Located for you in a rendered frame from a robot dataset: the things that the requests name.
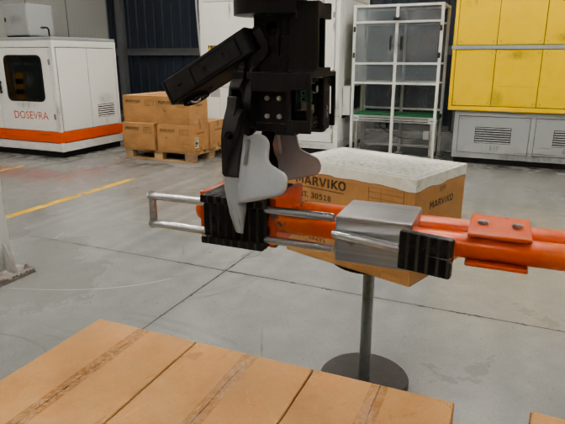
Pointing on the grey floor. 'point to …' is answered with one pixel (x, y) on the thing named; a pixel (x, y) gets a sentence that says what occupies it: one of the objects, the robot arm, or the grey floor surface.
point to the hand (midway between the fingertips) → (256, 210)
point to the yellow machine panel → (509, 82)
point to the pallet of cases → (169, 129)
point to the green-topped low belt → (381, 119)
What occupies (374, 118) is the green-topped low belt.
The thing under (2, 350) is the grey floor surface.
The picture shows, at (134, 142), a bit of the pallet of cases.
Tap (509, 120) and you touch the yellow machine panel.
